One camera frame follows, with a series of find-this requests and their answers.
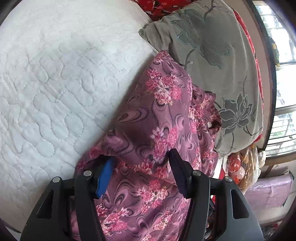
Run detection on lilac cloth covered furniture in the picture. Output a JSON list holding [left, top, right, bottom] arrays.
[[244, 173, 294, 210]]

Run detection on white quilted mattress cover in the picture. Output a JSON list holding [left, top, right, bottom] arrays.
[[1, 1, 156, 231]]

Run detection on red patterned blanket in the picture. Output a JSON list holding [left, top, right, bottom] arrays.
[[134, 0, 263, 100]]

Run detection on grey floral pillow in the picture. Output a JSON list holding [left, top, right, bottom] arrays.
[[139, 1, 263, 157]]

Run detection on purple pink floral garment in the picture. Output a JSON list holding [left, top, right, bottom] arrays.
[[75, 51, 221, 240]]

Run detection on window with bars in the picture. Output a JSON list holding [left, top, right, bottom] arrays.
[[253, 1, 295, 158]]

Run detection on plastic bag of items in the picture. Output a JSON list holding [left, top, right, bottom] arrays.
[[222, 144, 266, 194]]

